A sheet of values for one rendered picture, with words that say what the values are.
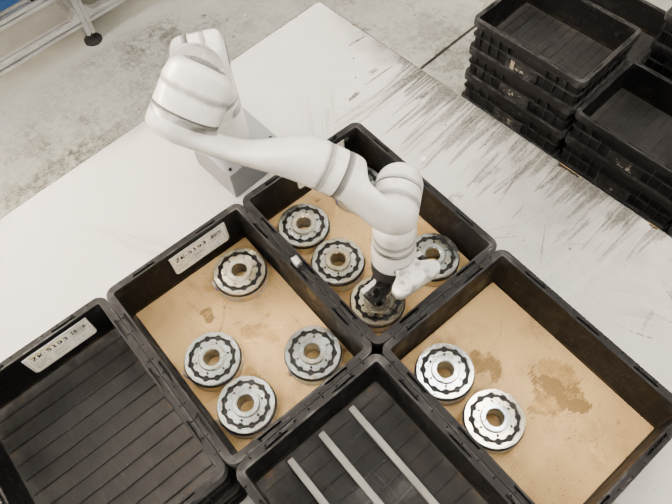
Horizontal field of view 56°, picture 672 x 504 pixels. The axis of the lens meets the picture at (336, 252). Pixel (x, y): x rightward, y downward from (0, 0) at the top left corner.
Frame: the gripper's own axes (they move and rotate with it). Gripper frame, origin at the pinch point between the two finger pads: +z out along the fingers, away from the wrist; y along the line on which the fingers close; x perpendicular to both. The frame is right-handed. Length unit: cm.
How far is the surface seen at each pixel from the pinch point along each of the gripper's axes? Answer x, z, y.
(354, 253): -10.5, -0.7, 0.7
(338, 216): -21.0, 2.5, -2.8
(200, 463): 5.3, 2.6, 44.7
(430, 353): 13.7, -0.3, 1.8
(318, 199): -27.0, 2.4, -1.9
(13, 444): -17, 2, 70
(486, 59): -60, 38, -86
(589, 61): -39, 37, -109
